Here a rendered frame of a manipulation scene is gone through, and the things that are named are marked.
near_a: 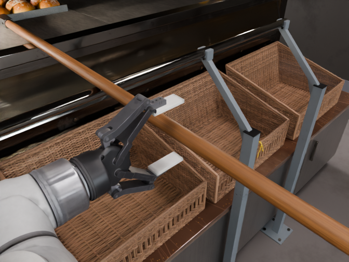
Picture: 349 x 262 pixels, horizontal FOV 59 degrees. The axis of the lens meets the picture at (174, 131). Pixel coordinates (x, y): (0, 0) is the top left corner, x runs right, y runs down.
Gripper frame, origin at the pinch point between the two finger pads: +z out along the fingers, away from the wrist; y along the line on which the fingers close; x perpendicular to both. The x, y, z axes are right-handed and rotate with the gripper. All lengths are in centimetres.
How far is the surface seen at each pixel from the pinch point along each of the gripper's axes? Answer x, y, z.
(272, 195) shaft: 22.4, -0.7, -1.0
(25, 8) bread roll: -101, -3, 10
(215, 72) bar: -24.2, 8.3, 40.0
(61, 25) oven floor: -82, 1, 16
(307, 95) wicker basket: -34, 60, 145
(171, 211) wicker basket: -15, 47, 12
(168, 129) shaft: -0.4, -0.6, -1.1
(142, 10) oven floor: -79, 1, 52
